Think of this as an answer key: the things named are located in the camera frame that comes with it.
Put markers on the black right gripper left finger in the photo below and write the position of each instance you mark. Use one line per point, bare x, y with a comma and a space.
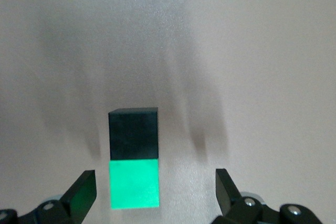
81, 195

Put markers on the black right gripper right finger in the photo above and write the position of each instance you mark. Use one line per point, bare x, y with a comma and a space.
227, 195

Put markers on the green cube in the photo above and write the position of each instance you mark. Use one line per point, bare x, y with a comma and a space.
134, 184

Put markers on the black cube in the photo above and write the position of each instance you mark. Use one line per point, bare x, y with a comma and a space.
134, 134

